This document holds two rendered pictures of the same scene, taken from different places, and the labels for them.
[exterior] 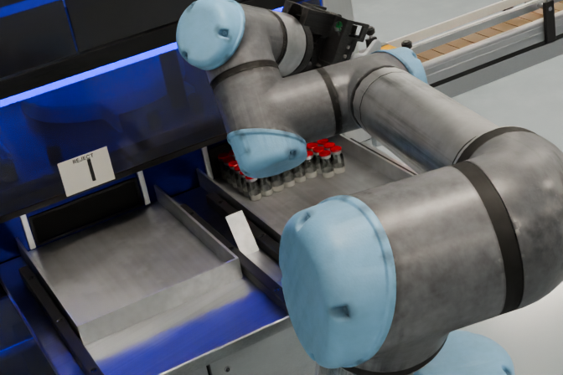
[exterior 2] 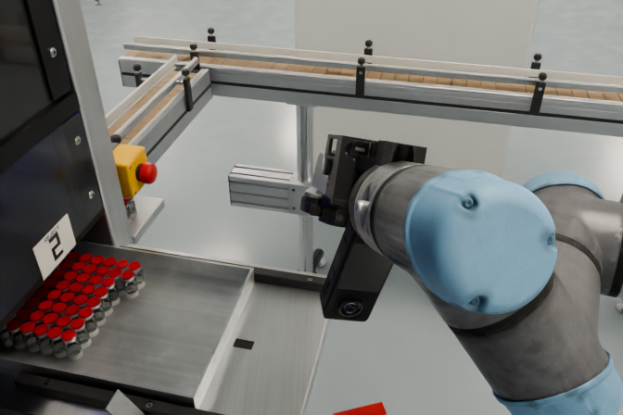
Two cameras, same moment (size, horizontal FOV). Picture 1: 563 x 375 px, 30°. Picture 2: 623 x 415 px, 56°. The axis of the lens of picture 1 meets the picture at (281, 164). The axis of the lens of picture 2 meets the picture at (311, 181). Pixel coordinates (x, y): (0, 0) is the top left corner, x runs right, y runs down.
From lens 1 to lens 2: 105 cm
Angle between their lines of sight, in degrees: 47
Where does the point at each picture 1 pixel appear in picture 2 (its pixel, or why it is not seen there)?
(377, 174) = (182, 274)
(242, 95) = (565, 330)
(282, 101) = (590, 309)
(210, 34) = (533, 249)
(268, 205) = (101, 358)
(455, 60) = (144, 142)
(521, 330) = not seen: hidden behind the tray
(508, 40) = (169, 115)
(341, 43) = not seen: hidden behind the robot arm
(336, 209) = not seen: outside the picture
